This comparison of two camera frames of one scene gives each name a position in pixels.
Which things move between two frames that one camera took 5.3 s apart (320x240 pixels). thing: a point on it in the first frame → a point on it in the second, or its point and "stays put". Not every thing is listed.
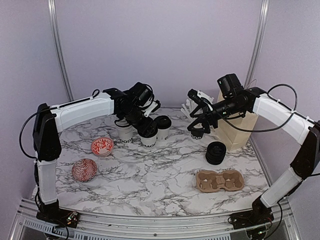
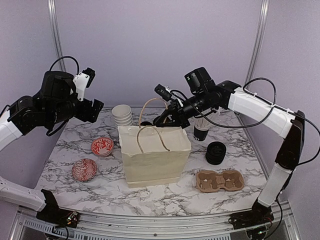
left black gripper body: [137, 122] → [84, 115]
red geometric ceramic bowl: [84, 170] stays put
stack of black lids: [215, 153] stays put
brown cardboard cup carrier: [208, 181] stays put
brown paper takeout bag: [233, 137] → [153, 155]
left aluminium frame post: [52, 7] stays put
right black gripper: [207, 114] → [177, 121]
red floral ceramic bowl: [102, 146] stays put
